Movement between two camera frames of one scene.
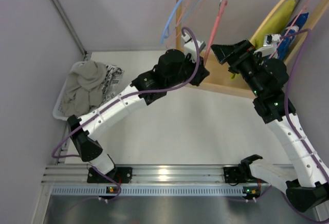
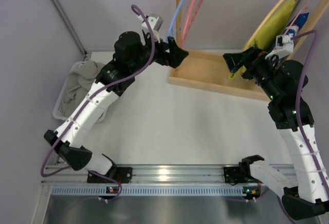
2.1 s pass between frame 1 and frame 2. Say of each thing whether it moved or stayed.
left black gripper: moved
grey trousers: stayed
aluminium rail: stayed
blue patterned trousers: stayed
